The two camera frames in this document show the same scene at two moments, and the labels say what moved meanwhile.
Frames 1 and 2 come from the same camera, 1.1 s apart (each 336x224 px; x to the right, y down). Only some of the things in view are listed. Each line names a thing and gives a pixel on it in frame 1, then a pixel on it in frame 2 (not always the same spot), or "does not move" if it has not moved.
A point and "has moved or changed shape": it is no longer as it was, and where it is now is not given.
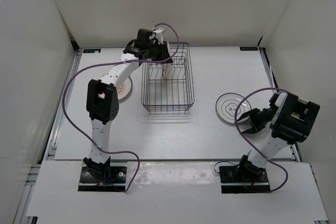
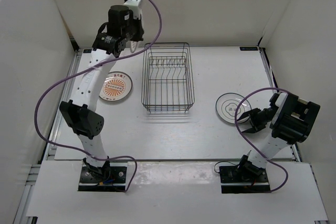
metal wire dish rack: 168,87 does not move
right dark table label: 248,48 does not move
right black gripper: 256,127 does not move
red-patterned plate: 165,70 has moved or changed shape
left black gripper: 164,52 -> 137,22
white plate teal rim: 227,104 does not move
